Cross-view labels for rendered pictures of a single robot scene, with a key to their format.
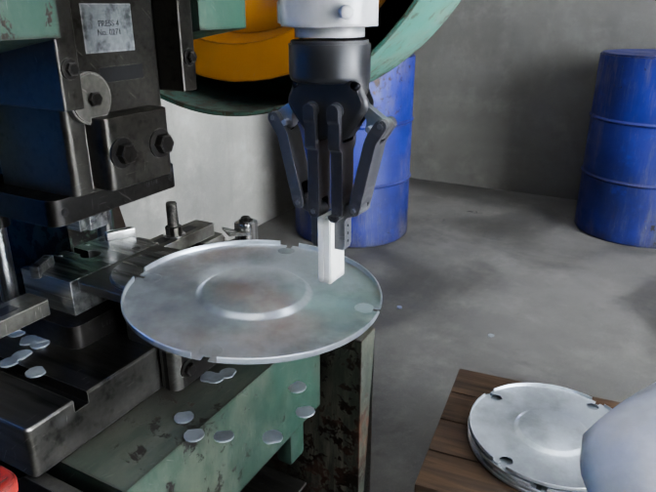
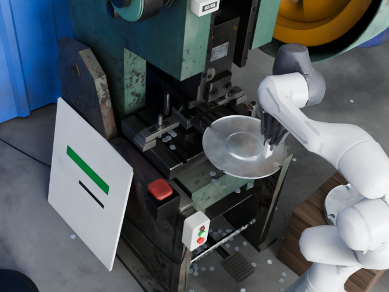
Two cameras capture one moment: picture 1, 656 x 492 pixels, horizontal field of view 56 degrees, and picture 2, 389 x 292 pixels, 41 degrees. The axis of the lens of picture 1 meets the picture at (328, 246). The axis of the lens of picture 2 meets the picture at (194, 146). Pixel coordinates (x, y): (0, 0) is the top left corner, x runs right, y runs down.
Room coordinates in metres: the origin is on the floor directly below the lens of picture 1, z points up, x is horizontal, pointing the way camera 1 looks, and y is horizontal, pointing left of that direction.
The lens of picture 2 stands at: (-0.63, -0.12, 2.02)
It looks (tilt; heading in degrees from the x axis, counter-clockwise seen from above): 45 degrees down; 17
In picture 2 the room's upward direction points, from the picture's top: 7 degrees clockwise
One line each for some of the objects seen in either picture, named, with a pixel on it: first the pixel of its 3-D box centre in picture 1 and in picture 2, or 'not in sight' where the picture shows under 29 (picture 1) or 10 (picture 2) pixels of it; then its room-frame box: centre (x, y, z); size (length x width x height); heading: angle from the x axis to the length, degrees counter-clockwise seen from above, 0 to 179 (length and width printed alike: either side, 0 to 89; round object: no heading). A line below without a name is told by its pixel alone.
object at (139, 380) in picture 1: (101, 323); (192, 125); (0.75, 0.32, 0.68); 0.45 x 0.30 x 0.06; 151
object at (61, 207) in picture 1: (78, 193); (195, 86); (0.76, 0.32, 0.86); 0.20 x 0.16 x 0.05; 151
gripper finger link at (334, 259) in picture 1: (334, 247); (269, 148); (0.58, -0.01, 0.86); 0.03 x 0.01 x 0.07; 151
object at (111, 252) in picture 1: (95, 269); (195, 109); (0.75, 0.31, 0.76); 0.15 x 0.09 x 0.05; 151
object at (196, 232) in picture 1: (178, 231); (227, 93); (0.90, 0.24, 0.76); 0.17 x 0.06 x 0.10; 151
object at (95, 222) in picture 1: (89, 212); not in sight; (0.75, 0.31, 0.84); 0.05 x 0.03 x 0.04; 151
